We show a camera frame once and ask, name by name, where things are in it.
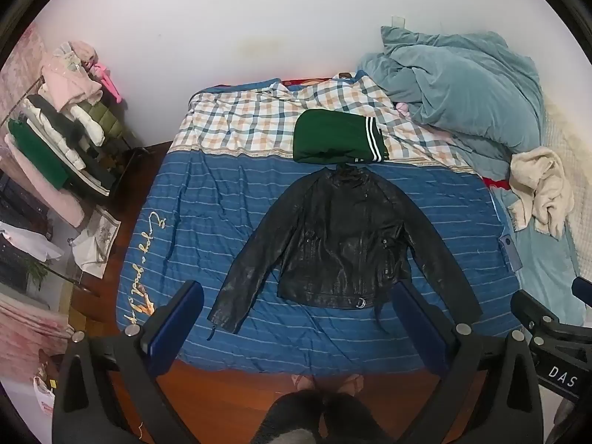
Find pink garment on rack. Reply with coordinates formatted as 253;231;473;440
41;41;103;108

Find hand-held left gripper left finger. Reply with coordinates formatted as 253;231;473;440
52;280;205;444

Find pink floral cloth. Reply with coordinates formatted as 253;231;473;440
0;287;75;367

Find purple slatted cabinet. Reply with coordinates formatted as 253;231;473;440
0;173;53;293

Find pink hanger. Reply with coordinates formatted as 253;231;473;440
89;59;124;103

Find blue striped bed sheet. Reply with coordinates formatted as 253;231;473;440
115;148;523;375

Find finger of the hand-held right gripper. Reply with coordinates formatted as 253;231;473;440
572;276;592;309
510;289;561;334

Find red cloth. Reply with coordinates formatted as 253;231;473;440
481;175;512;192

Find blue phone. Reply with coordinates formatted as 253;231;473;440
498;235;523;273

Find green hanging garment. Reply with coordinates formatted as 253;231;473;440
8;119;71;190

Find white textured bed cover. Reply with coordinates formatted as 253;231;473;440
541;97;592;278

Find white puffer jacket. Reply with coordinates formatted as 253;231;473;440
22;95;106;171

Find clothes rack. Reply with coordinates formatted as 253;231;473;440
4;41;149;199

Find folded green garment white stripes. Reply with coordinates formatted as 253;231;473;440
293;109;389;165

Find black leather jacket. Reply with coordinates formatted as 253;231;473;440
207;164;484;335

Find cream towel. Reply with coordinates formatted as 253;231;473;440
509;147;575;240

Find person's right leg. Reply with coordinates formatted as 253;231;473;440
324;372;395;444

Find teal blanket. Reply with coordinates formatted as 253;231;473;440
356;25;544;155

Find olive green garment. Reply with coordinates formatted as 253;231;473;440
78;101;124;140

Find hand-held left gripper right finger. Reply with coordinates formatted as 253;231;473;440
392;280;544;444

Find person's left leg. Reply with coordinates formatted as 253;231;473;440
252;374;324;444

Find pale pink long garment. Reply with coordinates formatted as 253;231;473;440
4;134;87;228

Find white patterned bag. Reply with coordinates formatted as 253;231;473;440
71;206;122;279

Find light blue sheet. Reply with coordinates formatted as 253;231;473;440
492;185;587;327

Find pink floral curtain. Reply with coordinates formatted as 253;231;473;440
0;23;43;118

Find checked quilt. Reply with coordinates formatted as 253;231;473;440
167;71;484;174

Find person's leg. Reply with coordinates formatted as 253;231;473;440
324;372;395;444
252;374;324;444

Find white cloth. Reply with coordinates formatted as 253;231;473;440
0;221;64;262

